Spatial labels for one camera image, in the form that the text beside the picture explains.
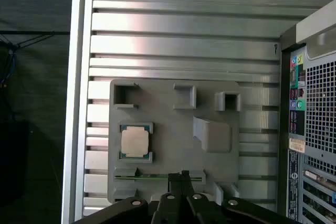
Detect silver square CPU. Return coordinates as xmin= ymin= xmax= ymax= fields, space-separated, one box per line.
xmin=119 ymin=125 xmax=153 ymax=159

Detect black open PC case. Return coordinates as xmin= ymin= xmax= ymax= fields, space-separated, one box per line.
xmin=278 ymin=0 xmax=336 ymax=224

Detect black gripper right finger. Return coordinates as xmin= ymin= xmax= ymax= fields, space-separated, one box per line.
xmin=181 ymin=170 xmax=301 ymax=224

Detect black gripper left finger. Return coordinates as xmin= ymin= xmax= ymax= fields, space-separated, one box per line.
xmin=73 ymin=173 xmax=185 ymax=224

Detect black metal frame bars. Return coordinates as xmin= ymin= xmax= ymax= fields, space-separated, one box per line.
xmin=0 ymin=30 xmax=71 ymax=49

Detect green RAM stick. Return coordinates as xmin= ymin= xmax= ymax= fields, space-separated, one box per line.
xmin=114 ymin=173 xmax=204 ymax=181

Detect grey plastic parts rack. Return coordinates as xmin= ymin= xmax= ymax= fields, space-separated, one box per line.
xmin=107 ymin=78 xmax=241 ymax=209

